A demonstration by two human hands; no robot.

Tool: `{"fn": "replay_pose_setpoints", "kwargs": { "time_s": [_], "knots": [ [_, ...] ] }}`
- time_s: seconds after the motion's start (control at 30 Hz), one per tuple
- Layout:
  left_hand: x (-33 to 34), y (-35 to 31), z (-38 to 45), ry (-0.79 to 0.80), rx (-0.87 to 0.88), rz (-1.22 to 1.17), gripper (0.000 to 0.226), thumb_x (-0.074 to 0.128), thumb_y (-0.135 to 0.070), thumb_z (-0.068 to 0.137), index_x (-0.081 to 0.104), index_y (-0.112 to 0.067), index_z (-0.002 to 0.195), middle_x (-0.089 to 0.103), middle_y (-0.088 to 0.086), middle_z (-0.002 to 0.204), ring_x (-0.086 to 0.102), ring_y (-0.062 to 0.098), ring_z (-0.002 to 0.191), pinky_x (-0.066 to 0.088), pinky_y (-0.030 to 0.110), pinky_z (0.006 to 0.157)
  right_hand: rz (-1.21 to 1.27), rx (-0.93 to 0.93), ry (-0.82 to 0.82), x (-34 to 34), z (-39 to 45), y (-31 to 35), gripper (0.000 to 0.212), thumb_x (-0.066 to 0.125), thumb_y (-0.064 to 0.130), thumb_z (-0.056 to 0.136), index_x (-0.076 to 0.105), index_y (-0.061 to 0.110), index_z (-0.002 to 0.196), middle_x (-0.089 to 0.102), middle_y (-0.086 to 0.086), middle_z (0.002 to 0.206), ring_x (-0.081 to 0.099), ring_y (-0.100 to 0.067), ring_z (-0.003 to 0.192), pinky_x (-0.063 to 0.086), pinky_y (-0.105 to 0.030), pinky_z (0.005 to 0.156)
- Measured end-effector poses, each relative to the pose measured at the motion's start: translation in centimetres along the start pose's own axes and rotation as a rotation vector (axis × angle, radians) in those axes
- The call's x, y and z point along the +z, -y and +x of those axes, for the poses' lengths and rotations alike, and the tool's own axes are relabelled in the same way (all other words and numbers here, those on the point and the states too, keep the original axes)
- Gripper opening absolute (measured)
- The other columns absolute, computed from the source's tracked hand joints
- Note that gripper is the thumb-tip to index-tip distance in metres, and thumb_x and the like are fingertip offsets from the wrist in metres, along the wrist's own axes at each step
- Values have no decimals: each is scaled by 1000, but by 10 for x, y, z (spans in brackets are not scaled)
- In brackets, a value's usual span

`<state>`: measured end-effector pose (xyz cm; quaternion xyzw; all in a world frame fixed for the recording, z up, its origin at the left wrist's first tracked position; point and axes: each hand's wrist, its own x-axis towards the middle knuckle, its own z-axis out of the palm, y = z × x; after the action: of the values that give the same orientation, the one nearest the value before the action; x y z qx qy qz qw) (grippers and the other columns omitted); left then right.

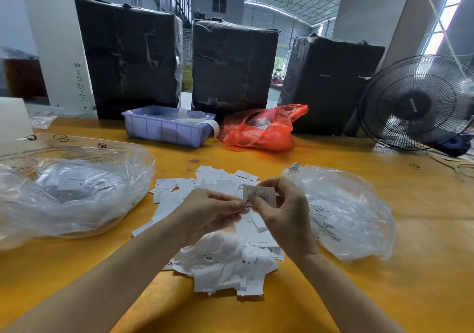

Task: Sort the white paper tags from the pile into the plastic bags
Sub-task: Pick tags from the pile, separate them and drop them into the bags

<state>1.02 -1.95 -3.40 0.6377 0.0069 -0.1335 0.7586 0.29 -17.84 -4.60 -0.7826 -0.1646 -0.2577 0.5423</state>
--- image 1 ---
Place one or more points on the person's right hand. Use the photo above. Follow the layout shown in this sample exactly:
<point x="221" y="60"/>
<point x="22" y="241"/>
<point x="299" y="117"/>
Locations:
<point x="289" y="218"/>

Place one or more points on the person's left hand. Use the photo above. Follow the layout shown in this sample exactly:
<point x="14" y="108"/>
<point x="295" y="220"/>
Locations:
<point x="204" y="212"/>

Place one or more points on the white paper label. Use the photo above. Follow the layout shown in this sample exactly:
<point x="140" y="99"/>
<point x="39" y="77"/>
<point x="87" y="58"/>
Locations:
<point x="259" y="193"/>

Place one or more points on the pile of white labels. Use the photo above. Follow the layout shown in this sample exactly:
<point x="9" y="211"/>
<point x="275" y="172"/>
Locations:
<point x="215" y="259"/>

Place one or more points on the clear plastic bag black print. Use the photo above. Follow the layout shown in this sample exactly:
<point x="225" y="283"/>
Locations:
<point x="348" y="214"/>

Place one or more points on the large clear bag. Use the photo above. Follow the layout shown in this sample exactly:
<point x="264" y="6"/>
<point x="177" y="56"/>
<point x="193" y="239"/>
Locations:
<point x="72" y="192"/>

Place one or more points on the person's right forearm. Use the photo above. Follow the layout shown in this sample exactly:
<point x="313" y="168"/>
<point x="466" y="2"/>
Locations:
<point x="348" y="296"/>

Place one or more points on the person's left forearm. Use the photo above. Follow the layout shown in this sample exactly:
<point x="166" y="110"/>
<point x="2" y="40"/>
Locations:
<point x="92" y="288"/>

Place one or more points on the red plastic bag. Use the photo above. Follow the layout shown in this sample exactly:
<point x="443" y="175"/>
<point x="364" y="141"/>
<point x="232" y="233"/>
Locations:
<point x="264" y="127"/>

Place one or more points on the blue plastic bin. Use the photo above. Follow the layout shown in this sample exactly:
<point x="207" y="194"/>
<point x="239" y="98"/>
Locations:
<point x="163" y="127"/>

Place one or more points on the large black wrapped bale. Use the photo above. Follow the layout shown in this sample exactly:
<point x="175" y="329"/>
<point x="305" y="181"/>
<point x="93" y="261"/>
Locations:
<point x="235" y="68"/>
<point x="127" y="56"/>
<point x="332" y="86"/>

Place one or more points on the black table fan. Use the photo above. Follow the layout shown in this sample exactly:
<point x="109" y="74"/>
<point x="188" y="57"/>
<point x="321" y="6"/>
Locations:
<point x="416" y="103"/>

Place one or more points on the grey cabin with window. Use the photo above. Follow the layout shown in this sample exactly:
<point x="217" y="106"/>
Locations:
<point x="218" y="2"/>

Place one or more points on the white foam box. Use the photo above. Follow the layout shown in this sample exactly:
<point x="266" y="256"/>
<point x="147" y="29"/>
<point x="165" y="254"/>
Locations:
<point x="13" y="120"/>

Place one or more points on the brown wooden cabinet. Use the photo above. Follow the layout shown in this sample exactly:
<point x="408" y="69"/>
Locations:
<point x="24" y="79"/>

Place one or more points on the white pillar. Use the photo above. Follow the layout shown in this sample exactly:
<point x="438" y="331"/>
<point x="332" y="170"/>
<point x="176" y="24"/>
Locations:
<point x="58" y="40"/>

